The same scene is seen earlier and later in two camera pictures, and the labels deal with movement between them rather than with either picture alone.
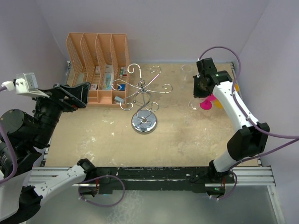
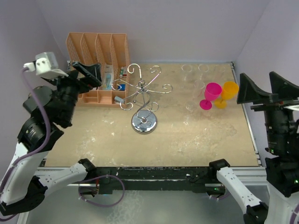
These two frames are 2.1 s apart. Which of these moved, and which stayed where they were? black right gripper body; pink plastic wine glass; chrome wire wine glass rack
Moved: black right gripper body
Stayed: chrome wire wine glass rack; pink plastic wine glass
